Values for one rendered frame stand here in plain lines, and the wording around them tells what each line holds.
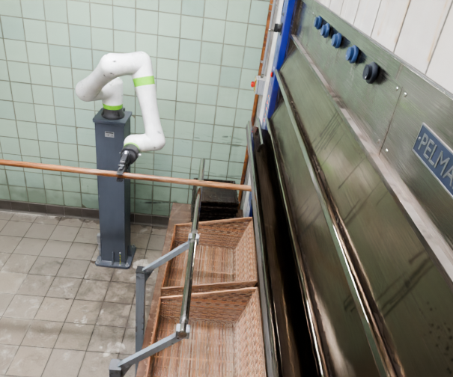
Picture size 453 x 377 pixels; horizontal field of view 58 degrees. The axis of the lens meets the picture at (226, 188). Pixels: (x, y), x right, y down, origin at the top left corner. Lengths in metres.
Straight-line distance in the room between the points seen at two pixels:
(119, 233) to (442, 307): 2.68
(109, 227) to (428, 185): 2.64
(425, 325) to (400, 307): 0.06
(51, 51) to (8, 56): 0.32
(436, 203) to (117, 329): 2.47
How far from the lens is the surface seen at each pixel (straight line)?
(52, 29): 3.26
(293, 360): 1.09
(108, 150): 2.80
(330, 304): 1.08
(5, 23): 3.38
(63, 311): 3.07
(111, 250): 3.27
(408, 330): 0.73
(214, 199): 2.59
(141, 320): 2.12
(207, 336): 2.14
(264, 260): 1.27
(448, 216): 0.68
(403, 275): 0.77
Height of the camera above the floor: 2.26
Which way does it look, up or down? 31 degrees down
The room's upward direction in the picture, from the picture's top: 8 degrees clockwise
